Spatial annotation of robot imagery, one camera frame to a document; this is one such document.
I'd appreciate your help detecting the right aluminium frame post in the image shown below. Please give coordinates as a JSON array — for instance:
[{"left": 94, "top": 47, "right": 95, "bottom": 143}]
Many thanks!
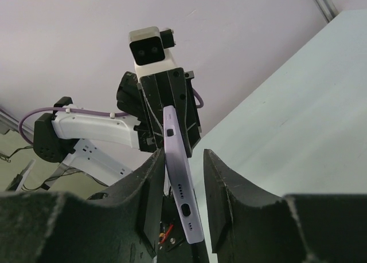
[{"left": 313, "top": 0, "right": 339, "bottom": 23}]

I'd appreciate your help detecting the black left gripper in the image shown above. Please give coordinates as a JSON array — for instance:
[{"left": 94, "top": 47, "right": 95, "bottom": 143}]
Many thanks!
[{"left": 116, "top": 68, "right": 202, "bottom": 157}]

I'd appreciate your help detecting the phone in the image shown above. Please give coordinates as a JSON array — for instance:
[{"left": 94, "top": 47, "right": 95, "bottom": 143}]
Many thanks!
[{"left": 163, "top": 105, "right": 204, "bottom": 244}]

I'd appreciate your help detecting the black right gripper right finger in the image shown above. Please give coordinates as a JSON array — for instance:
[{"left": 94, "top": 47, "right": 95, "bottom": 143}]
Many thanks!
[{"left": 204, "top": 149, "right": 366, "bottom": 262}]

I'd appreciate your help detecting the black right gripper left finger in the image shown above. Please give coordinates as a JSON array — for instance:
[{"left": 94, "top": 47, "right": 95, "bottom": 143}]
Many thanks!
[{"left": 1, "top": 149, "right": 165, "bottom": 262}]

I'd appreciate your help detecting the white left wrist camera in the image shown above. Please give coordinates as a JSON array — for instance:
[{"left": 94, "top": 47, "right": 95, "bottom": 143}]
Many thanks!
[{"left": 128, "top": 26, "right": 178, "bottom": 78}]

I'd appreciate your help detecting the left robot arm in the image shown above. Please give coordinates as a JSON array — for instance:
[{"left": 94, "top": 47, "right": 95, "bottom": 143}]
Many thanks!
[{"left": 33, "top": 68, "right": 203, "bottom": 186}]

